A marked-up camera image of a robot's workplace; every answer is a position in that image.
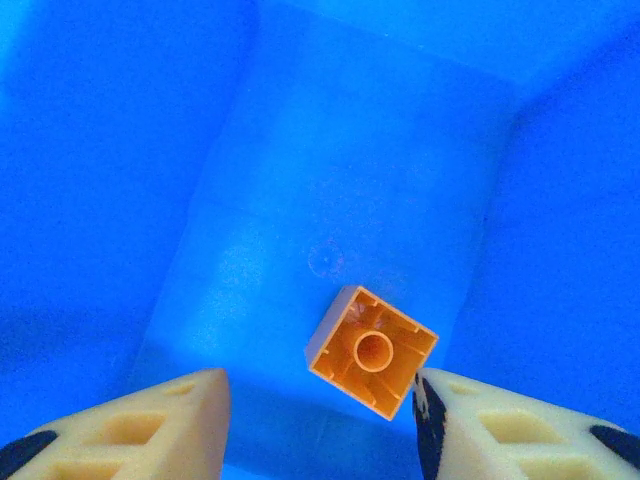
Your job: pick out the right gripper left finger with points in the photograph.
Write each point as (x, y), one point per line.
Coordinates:
(200, 400)

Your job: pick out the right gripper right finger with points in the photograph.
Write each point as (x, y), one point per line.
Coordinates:
(475, 405)

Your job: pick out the yellow lego brick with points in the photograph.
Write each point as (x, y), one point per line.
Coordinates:
(340, 367)

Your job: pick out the blue three-compartment plastic bin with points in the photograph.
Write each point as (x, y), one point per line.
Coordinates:
(350, 150)

